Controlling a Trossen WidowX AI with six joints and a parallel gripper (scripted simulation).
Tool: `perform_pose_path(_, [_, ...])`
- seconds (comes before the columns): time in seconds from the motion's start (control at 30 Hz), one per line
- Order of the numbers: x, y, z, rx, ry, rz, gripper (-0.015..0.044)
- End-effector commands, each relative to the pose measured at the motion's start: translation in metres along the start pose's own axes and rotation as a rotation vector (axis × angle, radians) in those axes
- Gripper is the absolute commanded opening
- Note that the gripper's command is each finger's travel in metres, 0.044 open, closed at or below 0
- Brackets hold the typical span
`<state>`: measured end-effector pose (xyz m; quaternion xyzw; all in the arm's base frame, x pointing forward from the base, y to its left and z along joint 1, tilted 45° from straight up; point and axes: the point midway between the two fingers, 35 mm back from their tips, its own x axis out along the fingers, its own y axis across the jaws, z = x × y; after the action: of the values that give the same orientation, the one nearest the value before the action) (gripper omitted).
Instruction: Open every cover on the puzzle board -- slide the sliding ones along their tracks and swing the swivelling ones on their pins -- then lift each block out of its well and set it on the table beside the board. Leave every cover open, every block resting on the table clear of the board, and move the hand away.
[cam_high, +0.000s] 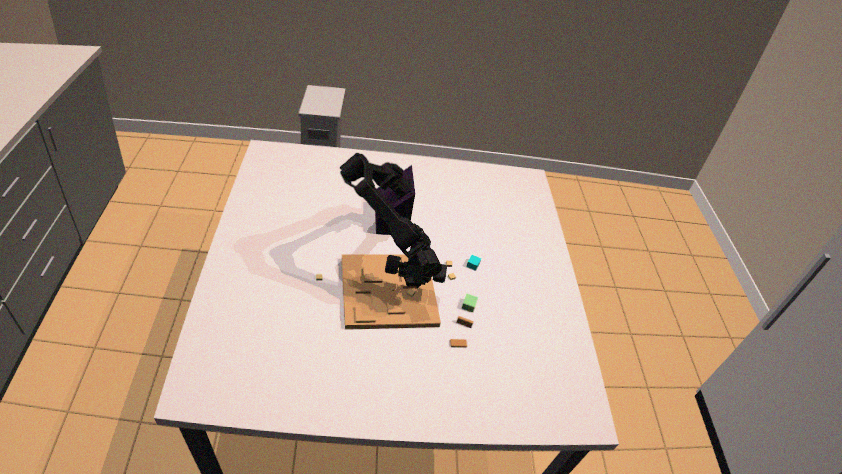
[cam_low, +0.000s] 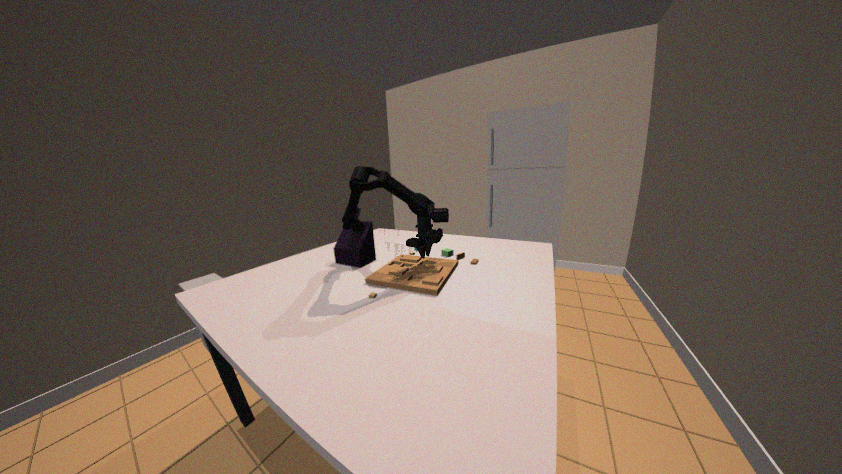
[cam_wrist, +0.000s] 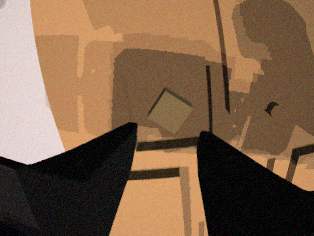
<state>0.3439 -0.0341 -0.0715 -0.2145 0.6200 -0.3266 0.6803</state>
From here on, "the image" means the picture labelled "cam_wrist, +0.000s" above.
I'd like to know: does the tan square block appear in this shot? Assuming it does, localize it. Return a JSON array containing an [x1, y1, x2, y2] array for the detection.
[[148, 87, 193, 133]]

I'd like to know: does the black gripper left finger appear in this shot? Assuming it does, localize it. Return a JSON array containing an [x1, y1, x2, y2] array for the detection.
[[0, 123, 138, 236]]

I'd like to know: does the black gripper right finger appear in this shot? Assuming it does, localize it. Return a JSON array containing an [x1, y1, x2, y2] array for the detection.
[[196, 130, 314, 236]]

